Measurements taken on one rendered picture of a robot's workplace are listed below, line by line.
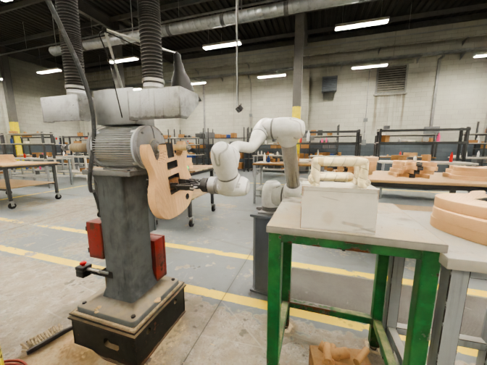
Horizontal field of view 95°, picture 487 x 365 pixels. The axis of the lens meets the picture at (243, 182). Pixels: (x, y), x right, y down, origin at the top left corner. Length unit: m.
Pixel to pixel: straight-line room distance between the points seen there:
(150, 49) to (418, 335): 1.64
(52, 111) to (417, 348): 2.09
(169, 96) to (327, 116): 11.28
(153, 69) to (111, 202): 0.78
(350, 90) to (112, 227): 11.80
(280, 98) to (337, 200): 11.66
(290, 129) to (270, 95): 11.20
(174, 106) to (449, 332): 1.39
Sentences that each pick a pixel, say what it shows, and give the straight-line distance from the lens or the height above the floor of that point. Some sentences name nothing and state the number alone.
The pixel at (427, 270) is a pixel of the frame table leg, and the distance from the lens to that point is 1.06.
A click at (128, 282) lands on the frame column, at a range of 1.67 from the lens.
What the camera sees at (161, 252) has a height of 0.51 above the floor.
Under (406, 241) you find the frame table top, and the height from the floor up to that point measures 0.93.
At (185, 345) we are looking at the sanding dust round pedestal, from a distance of 1.80.
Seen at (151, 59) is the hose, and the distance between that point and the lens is 1.30.
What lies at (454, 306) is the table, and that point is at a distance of 1.14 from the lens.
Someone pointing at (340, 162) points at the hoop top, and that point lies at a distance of 0.91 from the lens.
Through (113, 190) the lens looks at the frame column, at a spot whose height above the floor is 1.01.
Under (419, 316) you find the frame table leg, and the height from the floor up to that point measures 0.64.
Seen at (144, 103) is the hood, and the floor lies 1.46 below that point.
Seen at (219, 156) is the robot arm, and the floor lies 1.22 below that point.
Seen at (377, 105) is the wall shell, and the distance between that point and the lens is 12.50.
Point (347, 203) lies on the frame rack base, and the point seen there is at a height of 1.05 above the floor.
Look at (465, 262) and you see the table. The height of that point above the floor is 0.89.
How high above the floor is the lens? 1.25
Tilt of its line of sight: 9 degrees down
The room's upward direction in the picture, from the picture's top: straight up
